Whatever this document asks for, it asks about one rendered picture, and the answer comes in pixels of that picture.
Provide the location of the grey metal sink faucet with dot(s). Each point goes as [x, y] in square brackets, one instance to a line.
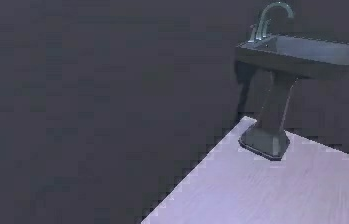
[265, 25]

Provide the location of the dark grey pedestal sink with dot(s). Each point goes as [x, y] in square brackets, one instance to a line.
[282, 66]

